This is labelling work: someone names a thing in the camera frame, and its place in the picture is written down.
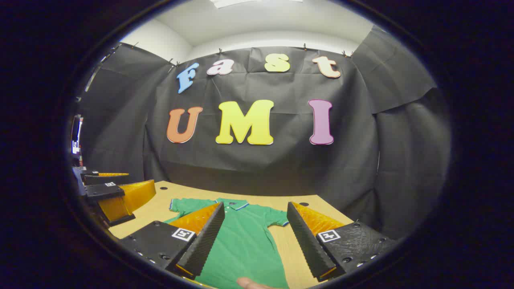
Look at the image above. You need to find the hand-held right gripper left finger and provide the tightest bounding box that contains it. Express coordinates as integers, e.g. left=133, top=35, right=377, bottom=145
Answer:
left=119, top=201, right=226, bottom=281

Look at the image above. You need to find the green T-shirt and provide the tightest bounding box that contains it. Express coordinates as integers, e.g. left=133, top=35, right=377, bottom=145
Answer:
left=163, top=197, right=290, bottom=289

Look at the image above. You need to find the black backdrop cloth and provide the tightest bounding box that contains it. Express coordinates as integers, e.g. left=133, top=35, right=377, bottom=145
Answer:
left=76, top=25, right=452, bottom=241

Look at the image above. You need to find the computer monitor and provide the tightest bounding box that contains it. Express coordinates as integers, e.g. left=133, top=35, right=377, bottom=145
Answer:
left=71, top=116, right=84, bottom=155

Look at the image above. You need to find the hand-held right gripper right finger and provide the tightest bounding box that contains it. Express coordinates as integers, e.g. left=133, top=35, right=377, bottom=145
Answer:
left=286, top=201, right=399, bottom=282

